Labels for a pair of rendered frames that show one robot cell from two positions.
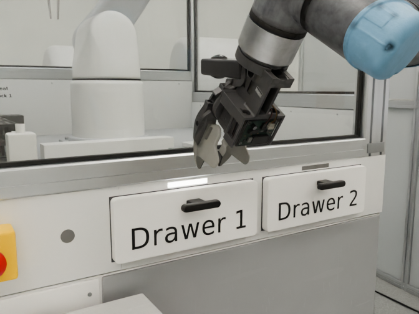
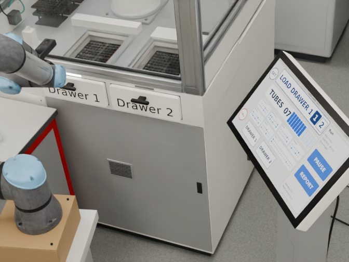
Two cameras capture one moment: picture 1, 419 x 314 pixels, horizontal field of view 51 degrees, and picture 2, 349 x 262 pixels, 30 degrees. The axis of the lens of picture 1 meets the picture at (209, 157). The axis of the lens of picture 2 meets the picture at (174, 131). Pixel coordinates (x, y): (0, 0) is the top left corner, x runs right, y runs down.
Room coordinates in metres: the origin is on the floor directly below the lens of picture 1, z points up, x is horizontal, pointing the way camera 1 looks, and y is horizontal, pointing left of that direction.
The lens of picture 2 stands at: (-0.05, -1.98, 2.35)
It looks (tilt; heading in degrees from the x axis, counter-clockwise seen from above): 39 degrees down; 58
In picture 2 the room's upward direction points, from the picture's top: 6 degrees counter-clockwise
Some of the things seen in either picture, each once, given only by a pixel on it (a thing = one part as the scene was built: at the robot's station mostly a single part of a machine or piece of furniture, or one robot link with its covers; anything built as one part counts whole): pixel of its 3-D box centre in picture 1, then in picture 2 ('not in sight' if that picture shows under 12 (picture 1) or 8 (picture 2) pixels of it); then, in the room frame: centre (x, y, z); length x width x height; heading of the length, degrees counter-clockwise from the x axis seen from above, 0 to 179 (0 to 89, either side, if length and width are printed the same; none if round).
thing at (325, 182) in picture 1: (327, 184); (141, 100); (0.90, -0.25, 0.91); 0.07 x 0.04 x 0.01; 121
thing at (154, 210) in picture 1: (190, 218); (74, 89); (0.76, 0.03, 0.87); 0.29 x 0.02 x 0.11; 121
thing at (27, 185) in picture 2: not in sight; (24, 180); (0.33, -0.50, 1.03); 0.13 x 0.12 x 0.14; 137
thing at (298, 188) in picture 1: (317, 195); (145, 102); (0.92, -0.24, 0.87); 0.29 x 0.02 x 0.11; 121
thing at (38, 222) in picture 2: not in sight; (35, 206); (0.33, -0.50, 0.91); 0.15 x 0.15 x 0.10
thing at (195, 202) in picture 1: (197, 204); (68, 86); (0.74, 0.02, 0.91); 0.07 x 0.04 x 0.01; 121
